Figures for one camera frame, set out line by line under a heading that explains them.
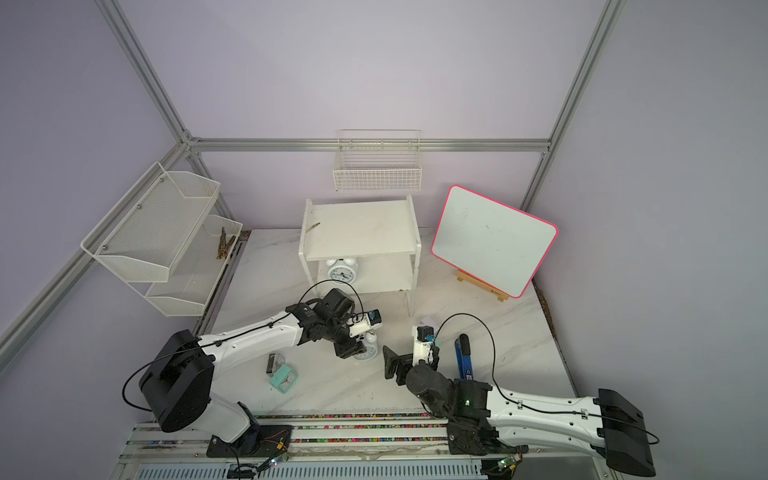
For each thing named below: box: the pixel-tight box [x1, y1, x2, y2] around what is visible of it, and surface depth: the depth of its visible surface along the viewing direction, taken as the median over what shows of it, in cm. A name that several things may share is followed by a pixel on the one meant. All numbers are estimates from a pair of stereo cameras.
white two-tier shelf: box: [298, 195, 421, 316], surface depth 78 cm
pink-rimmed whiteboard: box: [431, 185, 559, 299], surface depth 92 cm
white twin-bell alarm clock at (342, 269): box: [326, 258, 358, 285], surface depth 81 cm
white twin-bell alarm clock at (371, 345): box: [353, 331, 378, 360], surface depth 85 cm
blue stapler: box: [454, 333, 474, 380], surface depth 86 cm
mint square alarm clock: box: [269, 364, 299, 394], surface depth 82 cm
